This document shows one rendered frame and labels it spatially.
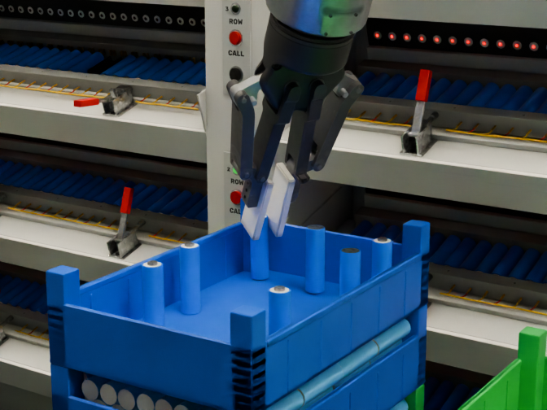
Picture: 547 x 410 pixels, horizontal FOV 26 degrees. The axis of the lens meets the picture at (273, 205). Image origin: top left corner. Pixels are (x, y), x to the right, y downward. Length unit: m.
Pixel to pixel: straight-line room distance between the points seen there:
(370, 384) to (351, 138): 0.41
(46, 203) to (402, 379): 0.79
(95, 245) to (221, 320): 0.60
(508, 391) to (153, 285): 0.32
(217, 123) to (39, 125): 0.31
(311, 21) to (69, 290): 0.29
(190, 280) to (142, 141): 0.48
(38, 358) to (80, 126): 0.38
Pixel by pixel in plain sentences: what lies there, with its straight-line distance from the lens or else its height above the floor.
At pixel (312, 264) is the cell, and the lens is 1.12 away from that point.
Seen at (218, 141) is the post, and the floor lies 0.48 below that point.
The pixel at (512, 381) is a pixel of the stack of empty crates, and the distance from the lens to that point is 1.07.
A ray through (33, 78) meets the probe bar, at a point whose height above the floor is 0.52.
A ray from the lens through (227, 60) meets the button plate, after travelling 1.41.
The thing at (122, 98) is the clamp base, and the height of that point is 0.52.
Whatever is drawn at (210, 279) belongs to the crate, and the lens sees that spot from 1.15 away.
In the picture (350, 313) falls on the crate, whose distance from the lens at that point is 0.99.
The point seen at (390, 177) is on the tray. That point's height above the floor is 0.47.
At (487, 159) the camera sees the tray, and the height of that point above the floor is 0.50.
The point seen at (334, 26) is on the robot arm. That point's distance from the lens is 0.99.
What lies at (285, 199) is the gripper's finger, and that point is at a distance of 1.12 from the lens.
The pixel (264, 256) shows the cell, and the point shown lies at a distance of 1.16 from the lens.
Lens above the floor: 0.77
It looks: 15 degrees down
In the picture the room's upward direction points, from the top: straight up
